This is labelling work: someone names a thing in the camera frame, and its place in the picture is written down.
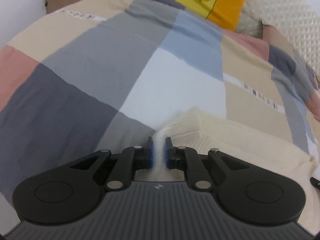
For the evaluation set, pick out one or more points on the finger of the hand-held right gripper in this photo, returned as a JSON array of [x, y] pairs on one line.
[[315, 183]]

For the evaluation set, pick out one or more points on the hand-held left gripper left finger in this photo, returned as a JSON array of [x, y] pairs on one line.
[[150, 155]]

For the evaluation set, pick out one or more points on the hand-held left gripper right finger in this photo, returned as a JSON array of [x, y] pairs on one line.
[[167, 157]]

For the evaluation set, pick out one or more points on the cream knitted sweater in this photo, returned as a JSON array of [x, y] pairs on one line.
[[225, 140]]

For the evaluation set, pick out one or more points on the patchwork duvet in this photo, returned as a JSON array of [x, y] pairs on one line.
[[87, 55]]

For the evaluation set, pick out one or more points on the cream quilted headboard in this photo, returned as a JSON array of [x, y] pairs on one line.
[[287, 12]]

